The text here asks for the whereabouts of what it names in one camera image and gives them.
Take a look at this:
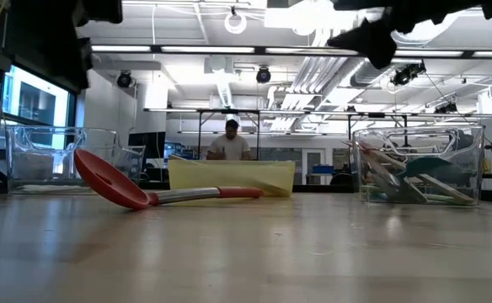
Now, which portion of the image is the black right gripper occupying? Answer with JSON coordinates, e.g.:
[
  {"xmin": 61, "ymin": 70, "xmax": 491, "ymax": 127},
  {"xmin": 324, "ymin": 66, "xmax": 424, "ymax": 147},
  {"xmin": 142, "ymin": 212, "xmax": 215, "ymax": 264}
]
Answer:
[{"xmin": 327, "ymin": 0, "xmax": 492, "ymax": 71}]

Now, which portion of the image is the long ceiling light rail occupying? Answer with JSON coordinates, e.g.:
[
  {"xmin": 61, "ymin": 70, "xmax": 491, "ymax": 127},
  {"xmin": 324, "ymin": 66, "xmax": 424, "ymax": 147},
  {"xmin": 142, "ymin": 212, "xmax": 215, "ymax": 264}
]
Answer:
[{"xmin": 89, "ymin": 43, "xmax": 492, "ymax": 59}]

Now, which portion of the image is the black metal rack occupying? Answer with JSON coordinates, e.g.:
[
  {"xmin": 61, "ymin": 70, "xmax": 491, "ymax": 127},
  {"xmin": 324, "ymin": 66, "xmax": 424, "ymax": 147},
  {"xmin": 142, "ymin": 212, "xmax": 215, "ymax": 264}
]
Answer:
[{"xmin": 142, "ymin": 107, "xmax": 411, "ymax": 162}]

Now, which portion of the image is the white ring light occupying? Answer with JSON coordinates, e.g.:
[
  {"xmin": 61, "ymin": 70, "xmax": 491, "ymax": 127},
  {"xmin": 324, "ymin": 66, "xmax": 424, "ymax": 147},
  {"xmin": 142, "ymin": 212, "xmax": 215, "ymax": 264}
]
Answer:
[{"xmin": 223, "ymin": 11, "xmax": 249, "ymax": 35}]

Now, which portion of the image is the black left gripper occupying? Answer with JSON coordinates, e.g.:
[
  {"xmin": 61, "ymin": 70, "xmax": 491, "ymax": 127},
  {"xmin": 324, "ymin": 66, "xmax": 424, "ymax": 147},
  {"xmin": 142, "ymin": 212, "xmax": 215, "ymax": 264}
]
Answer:
[{"xmin": 75, "ymin": 0, "xmax": 124, "ymax": 25}]

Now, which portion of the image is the black ceiling device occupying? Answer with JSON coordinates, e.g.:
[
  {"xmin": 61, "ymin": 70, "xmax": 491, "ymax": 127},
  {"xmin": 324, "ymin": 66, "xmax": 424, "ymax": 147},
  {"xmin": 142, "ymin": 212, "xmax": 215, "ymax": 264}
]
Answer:
[{"xmin": 390, "ymin": 61, "xmax": 427, "ymax": 88}]

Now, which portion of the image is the person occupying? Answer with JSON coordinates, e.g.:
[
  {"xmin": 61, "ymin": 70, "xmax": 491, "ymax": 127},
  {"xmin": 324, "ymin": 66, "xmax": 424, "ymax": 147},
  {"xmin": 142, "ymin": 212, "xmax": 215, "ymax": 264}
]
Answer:
[{"xmin": 206, "ymin": 119, "xmax": 254, "ymax": 162}]

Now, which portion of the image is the red slotted spoon steel handle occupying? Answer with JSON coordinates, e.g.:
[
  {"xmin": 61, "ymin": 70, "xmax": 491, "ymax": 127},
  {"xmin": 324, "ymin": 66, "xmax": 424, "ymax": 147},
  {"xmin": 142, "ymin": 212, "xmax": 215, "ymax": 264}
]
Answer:
[{"xmin": 73, "ymin": 148, "xmax": 265, "ymax": 211}]

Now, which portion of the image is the black monitor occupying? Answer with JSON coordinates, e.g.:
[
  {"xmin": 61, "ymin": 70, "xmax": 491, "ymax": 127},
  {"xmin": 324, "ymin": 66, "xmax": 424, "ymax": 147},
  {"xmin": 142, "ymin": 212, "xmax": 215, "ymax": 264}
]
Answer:
[{"xmin": 127, "ymin": 130, "xmax": 167, "ymax": 160}]

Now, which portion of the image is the white ceiling air duct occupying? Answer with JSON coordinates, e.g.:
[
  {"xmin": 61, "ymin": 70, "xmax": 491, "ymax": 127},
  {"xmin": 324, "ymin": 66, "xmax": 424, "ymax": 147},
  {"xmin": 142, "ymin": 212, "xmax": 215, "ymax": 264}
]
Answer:
[{"xmin": 203, "ymin": 54, "xmax": 242, "ymax": 109}]

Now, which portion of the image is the black ceiling camera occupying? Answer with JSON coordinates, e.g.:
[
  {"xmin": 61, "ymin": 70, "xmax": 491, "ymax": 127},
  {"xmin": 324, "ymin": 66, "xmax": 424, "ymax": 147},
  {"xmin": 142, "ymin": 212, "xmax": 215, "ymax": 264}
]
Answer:
[
  {"xmin": 255, "ymin": 66, "xmax": 273, "ymax": 85},
  {"xmin": 115, "ymin": 70, "xmax": 134, "ymax": 89}
]

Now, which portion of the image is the yellow plastic bin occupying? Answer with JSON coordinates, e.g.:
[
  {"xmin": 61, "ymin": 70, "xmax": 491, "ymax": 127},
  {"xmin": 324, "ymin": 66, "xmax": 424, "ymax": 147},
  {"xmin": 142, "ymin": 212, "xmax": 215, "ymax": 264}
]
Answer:
[{"xmin": 168, "ymin": 158, "xmax": 297, "ymax": 198}]

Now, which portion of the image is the clear plastic container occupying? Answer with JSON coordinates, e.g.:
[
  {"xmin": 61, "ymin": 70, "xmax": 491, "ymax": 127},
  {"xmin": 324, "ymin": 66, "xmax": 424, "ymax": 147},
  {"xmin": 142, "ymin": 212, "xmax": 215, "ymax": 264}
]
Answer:
[
  {"xmin": 352, "ymin": 125, "xmax": 486, "ymax": 207},
  {"xmin": 5, "ymin": 125, "xmax": 146, "ymax": 195}
]

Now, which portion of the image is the grey spatula wooden handle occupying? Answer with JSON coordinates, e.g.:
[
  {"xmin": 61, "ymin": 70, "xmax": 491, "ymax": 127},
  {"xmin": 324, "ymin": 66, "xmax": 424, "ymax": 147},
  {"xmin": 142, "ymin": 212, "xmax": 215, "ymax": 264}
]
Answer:
[{"xmin": 396, "ymin": 157, "xmax": 478, "ymax": 205}]

